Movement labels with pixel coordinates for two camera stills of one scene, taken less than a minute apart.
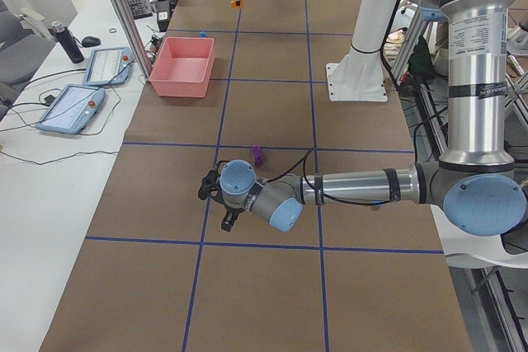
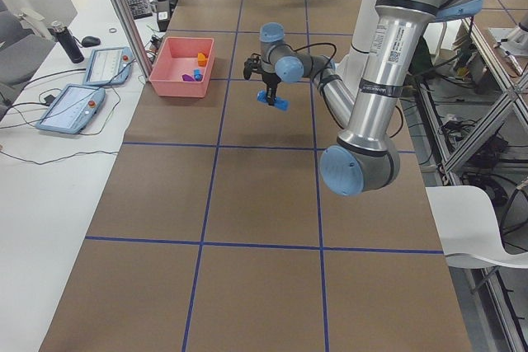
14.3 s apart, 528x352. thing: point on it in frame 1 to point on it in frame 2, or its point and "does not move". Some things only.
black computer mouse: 88,41 does not move
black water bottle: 67,41 does not move
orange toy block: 233,2 to 202,59
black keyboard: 139,1 does not move
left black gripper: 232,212 to 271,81
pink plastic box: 183,67 does not move
